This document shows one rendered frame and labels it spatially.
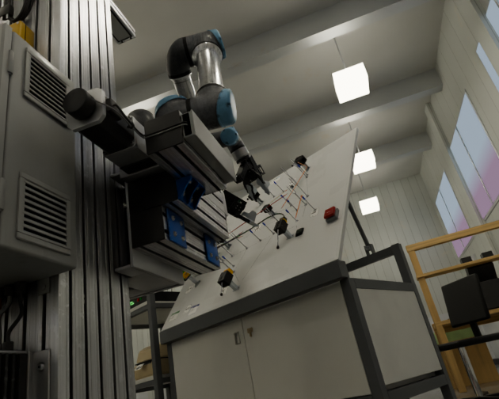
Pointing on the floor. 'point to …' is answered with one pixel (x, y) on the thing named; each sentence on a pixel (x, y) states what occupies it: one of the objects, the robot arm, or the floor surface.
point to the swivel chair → (477, 311)
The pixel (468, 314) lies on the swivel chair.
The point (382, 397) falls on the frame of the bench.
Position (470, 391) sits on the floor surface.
